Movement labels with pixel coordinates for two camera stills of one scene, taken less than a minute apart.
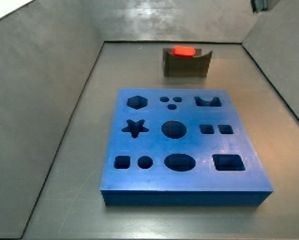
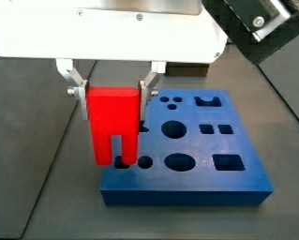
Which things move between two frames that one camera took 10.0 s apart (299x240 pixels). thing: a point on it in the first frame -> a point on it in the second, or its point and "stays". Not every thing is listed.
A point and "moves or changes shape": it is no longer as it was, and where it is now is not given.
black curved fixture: (186, 62) stays
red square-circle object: (183, 51) moves or changes shape
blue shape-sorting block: (179, 152) stays
